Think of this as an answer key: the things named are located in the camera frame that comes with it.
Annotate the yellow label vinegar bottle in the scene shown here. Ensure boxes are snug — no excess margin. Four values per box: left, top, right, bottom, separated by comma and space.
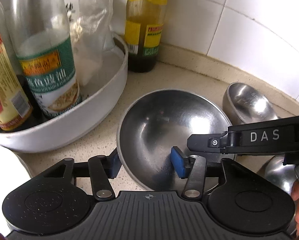
0, 2, 42, 132

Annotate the white round turntable tray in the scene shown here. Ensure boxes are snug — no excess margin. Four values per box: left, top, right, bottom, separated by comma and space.
0, 33, 128, 153

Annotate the large steel bowl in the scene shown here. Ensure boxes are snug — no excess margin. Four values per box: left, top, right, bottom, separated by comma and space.
117, 89, 231, 192

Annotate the clear plastic bag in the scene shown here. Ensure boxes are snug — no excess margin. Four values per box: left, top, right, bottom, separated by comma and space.
64, 0, 113, 87

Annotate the green label fish sauce bottle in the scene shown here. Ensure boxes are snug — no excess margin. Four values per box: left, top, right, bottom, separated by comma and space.
8, 0, 82, 118

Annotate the large white rose plate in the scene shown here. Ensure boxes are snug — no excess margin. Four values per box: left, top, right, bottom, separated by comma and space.
0, 146, 31, 236

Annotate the yellow cap cooking wine bottle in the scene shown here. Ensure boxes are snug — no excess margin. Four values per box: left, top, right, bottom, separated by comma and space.
124, 0, 167, 73

